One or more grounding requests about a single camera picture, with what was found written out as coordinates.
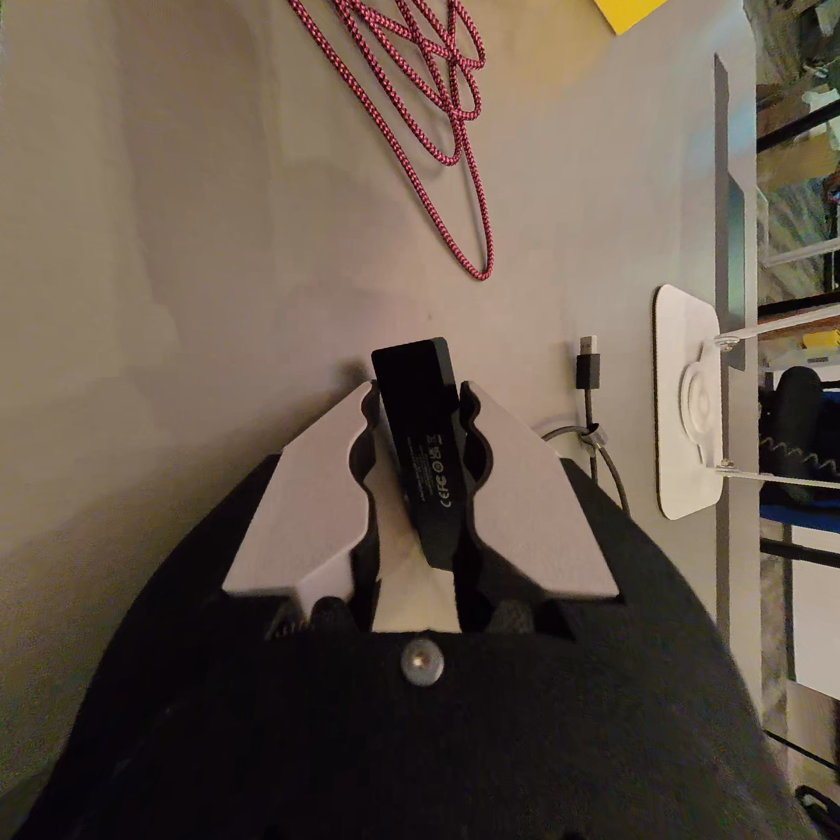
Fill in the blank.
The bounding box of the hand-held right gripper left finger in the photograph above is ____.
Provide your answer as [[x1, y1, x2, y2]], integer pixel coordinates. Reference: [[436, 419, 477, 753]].
[[222, 379, 383, 632]]

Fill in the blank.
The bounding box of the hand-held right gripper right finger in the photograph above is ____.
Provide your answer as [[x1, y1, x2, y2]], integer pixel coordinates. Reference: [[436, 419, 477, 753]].
[[454, 381, 621, 634]]

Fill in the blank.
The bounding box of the pink braided usb cable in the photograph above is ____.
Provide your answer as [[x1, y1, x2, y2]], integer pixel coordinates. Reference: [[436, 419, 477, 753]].
[[287, 0, 495, 282]]

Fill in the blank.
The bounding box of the yellow plastic bin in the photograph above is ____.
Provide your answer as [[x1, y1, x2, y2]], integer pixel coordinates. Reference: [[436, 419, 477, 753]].
[[594, 0, 670, 35]]

